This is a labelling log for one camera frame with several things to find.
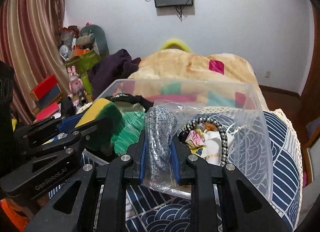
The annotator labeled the pink bunny figure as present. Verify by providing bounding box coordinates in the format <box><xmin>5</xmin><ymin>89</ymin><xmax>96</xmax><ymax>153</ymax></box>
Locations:
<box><xmin>67</xmin><ymin>65</ymin><xmax>84</xmax><ymax>97</ymax></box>

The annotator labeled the red book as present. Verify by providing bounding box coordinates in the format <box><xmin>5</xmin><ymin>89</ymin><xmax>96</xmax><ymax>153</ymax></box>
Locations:
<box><xmin>36</xmin><ymin>102</ymin><xmax>60</xmax><ymax>121</ymax></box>

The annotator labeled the clear plastic storage box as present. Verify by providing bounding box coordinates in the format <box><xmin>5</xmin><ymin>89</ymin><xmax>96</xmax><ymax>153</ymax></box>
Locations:
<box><xmin>97</xmin><ymin>79</ymin><xmax>273</xmax><ymax>199</ymax></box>

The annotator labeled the green storage bag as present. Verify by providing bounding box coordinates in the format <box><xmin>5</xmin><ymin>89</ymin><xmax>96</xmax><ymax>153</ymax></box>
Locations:
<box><xmin>65</xmin><ymin>50</ymin><xmax>101</xmax><ymax>92</ymax></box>

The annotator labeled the bag with grey knit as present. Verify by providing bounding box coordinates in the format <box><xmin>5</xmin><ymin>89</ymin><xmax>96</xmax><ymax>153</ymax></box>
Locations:
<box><xmin>142</xmin><ymin>100</ymin><xmax>204</xmax><ymax>199</ymax></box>

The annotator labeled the black white braided cord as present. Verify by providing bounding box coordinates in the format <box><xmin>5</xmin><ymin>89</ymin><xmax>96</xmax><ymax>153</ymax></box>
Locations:
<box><xmin>178</xmin><ymin>116</ymin><xmax>229</xmax><ymax>167</ymax></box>

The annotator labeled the grey plush toy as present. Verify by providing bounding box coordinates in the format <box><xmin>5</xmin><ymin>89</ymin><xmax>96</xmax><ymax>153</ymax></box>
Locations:
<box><xmin>76</xmin><ymin>24</ymin><xmax>110</xmax><ymax>57</ymax></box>

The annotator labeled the dark purple clothes pile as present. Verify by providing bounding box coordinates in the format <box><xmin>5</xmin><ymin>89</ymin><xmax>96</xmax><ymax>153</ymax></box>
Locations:
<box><xmin>88</xmin><ymin>49</ymin><xmax>142</xmax><ymax>99</ymax></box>

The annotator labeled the yellow green sponge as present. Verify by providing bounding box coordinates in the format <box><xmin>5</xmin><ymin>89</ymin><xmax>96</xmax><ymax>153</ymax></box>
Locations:
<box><xmin>75</xmin><ymin>98</ymin><xmax>125</xmax><ymax>150</ymax></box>

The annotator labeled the beige fleece blanket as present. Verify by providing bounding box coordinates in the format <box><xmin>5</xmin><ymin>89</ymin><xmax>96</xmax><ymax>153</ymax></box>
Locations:
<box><xmin>129</xmin><ymin>49</ymin><xmax>269</xmax><ymax>111</ymax></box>

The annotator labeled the blue white patterned bedspread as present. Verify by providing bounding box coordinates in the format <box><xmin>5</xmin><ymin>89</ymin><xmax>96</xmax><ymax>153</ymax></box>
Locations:
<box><xmin>47</xmin><ymin>108</ymin><xmax>304</xmax><ymax>232</ymax></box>

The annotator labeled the striped brown curtain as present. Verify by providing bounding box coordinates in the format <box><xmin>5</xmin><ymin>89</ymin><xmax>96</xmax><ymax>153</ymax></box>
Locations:
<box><xmin>1</xmin><ymin>0</ymin><xmax>68</xmax><ymax>123</ymax></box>

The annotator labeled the red box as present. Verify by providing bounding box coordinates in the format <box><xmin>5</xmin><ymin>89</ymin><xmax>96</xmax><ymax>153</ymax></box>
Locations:
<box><xmin>30</xmin><ymin>75</ymin><xmax>58</xmax><ymax>101</ymax></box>

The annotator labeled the green knitted garment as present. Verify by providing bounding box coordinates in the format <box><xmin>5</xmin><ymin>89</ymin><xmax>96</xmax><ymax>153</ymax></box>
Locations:
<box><xmin>111</xmin><ymin>111</ymin><xmax>145</xmax><ymax>156</ymax></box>

